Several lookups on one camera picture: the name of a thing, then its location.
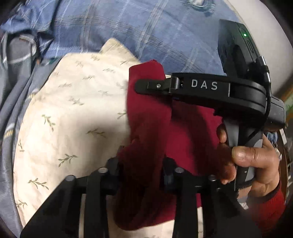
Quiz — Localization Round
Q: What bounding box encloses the dark red shirt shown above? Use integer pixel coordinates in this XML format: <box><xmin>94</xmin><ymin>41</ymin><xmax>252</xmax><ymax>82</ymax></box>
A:
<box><xmin>114</xmin><ymin>60</ymin><xmax>222</xmax><ymax>230</ymax></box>

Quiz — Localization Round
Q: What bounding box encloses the right hand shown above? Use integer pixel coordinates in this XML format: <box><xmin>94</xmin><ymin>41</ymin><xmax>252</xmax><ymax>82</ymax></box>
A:
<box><xmin>216</xmin><ymin>124</ymin><xmax>280</xmax><ymax>197</ymax></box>

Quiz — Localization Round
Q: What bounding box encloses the blue plaid quilt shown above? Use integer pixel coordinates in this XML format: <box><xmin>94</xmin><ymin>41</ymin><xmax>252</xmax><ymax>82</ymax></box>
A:
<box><xmin>1</xmin><ymin>0</ymin><xmax>238</xmax><ymax>75</ymax></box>

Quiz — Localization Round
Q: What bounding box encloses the cream leaf-print pillow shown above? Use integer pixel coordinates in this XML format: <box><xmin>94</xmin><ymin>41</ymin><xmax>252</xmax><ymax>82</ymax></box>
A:
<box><xmin>12</xmin><ymin>37</ymin><xmax>204</xmax><ymax>238</ymax></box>

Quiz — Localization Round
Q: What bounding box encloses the grey star-patterned bedding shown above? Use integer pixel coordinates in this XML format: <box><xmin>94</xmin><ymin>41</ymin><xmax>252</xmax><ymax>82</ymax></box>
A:
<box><xmin>1</xmin><ymin>33</ymin><xmax>60</xmax><ymax>237</ymax></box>

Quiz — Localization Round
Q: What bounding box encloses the black camera box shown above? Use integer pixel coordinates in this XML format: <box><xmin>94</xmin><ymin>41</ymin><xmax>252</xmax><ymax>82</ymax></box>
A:
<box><xmin>218</xmin><ymin>19</ymin><xmax>260</xmax><ymax>82</ymax></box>

